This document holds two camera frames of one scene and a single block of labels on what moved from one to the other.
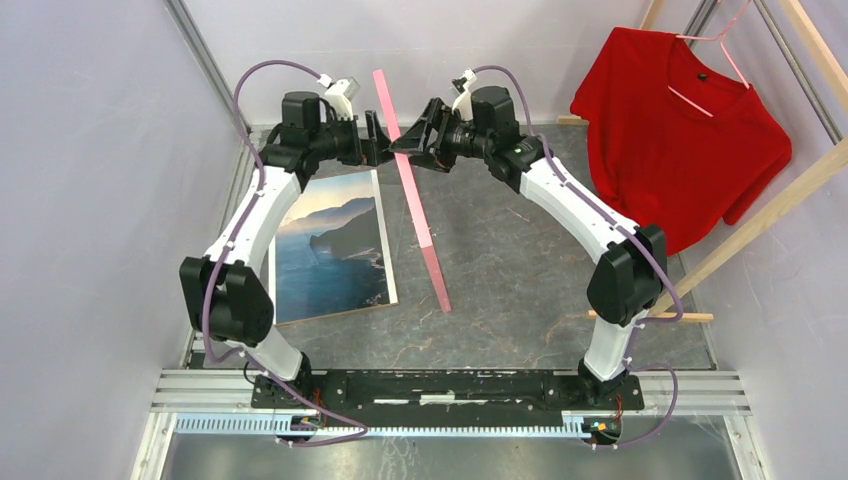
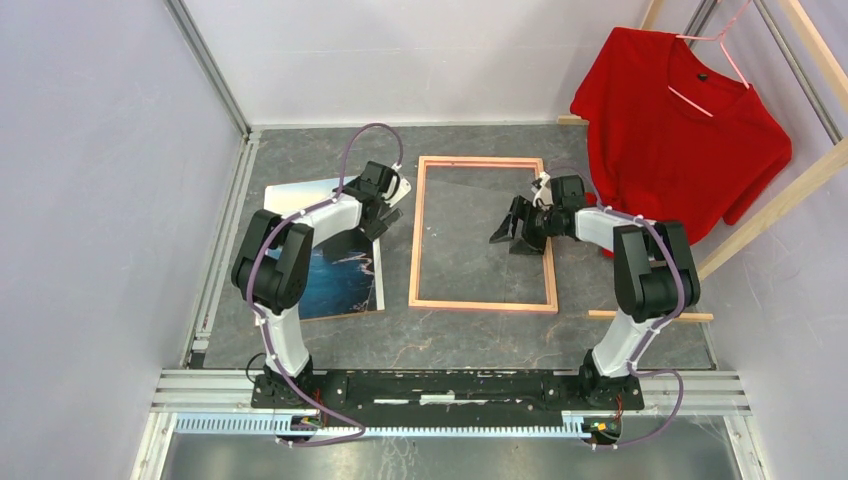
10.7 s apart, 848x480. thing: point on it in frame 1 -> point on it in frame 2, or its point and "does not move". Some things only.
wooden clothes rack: [834, 67] does not move
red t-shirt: [678, 141] does not move
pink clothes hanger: [722, 39] does not move
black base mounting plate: [448, 398] does not move
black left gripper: [361, 152] -> [374, 229]
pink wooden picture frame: [414, 197] -> [414, 302]
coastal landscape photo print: [329, 254] does not move
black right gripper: [417, 138] -> [523, 209]
